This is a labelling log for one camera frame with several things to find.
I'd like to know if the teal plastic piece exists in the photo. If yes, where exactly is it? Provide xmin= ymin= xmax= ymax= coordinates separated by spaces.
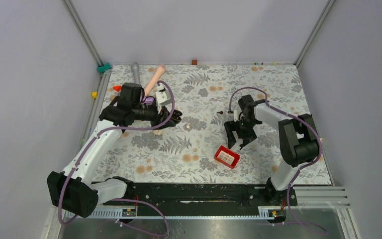
xmin=97 ymin=62 xmax=112 ymax=73

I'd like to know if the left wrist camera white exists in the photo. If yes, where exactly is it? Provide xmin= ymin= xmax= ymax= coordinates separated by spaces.
xmin=155 ymin=85 xmax=172 ymax=113

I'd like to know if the red plastic tray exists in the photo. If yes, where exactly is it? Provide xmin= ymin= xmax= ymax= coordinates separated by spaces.
xmin=214 ymin=145 xmax=240 ymax=169

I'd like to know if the beige toy microphone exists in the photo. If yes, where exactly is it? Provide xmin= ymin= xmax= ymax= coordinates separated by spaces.
xmin=144 ymin=64 xmax=166 ymax=96

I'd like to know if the floral patterned table mat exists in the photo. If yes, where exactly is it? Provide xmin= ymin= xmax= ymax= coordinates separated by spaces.
xmin=94 ymin=64 xmax=333 ymax=185

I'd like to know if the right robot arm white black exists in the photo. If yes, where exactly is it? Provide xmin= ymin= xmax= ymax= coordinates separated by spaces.
xmin=224 ymin=95 xmax=322 ymax=205

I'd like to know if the grey toy microphone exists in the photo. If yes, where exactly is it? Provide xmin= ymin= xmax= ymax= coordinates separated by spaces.
xmin=131 ymin=62 xmax=141 ymax=85

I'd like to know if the red triangular block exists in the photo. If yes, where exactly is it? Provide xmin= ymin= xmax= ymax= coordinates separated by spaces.
xmin=112 ymin=85 xmax=122 ymax=92

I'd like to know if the black glossy earbud charging case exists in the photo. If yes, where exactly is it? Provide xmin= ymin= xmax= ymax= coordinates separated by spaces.
xmin=167 ymin=113 xmax=182 ymax=126

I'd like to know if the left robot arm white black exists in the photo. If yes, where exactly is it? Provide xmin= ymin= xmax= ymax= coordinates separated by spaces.
xmin=47 ymin=81 xmax=182 ymax=223

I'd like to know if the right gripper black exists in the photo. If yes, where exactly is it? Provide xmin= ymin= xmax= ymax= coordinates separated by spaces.
xmin=224 ymin=117 xmax=260 ymax=149

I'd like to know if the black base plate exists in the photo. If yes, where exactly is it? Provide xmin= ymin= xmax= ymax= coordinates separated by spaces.
xmin=105 ymin=183 xmax=298 ymax=217

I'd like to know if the purple glitter toy microphone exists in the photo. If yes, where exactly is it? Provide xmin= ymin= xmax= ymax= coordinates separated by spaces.
xmin=141 ymin=96 xmax=156 ymax=105

